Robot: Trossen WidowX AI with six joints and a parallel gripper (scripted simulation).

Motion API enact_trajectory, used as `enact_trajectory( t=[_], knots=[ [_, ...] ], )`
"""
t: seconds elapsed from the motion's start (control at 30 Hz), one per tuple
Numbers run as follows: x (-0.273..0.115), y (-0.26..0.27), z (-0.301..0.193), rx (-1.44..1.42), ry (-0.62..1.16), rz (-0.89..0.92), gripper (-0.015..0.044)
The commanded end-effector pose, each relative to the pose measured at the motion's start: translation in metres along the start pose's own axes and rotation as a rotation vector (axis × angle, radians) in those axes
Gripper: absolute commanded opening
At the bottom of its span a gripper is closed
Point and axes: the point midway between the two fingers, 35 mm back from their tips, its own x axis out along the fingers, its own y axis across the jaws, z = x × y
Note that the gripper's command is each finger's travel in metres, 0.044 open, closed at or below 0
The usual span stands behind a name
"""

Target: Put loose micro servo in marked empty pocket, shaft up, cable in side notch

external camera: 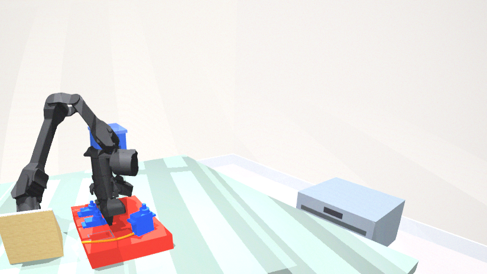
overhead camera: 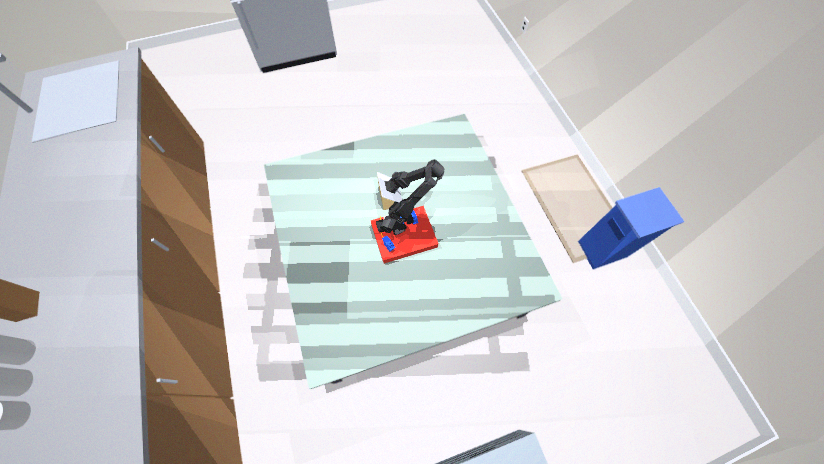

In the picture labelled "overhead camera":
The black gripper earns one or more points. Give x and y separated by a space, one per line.
409 220

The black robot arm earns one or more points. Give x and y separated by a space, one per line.
405 207

